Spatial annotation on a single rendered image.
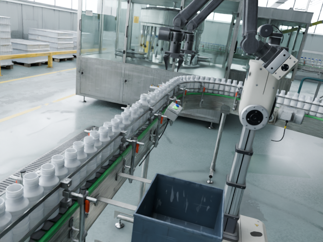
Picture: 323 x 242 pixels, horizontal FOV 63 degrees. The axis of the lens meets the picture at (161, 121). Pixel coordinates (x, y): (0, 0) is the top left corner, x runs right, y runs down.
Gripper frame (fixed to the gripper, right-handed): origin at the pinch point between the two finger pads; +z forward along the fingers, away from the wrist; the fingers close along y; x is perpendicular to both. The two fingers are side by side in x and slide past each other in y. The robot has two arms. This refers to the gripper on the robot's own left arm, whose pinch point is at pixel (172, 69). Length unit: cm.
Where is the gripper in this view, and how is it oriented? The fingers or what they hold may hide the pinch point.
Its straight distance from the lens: 149.3
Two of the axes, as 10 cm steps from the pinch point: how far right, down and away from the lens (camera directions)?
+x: 2.6, -2.9, 9.2
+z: -1.4, 9.3, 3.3
